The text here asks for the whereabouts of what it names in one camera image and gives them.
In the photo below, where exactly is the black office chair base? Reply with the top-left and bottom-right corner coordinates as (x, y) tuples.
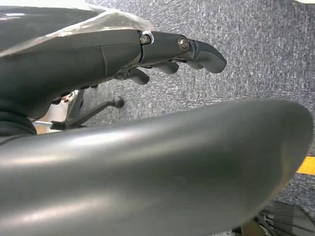
(33, 89), (125, 132)

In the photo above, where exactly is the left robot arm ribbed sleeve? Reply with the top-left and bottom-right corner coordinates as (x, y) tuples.
(0, 110), (38, 137)

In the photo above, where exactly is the yellow floor tape strip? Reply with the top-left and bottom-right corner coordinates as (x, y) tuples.
(296, 156), (315, 177)

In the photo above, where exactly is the black cable bundle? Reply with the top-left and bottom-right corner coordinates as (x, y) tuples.
(232, 200), (315, 236)

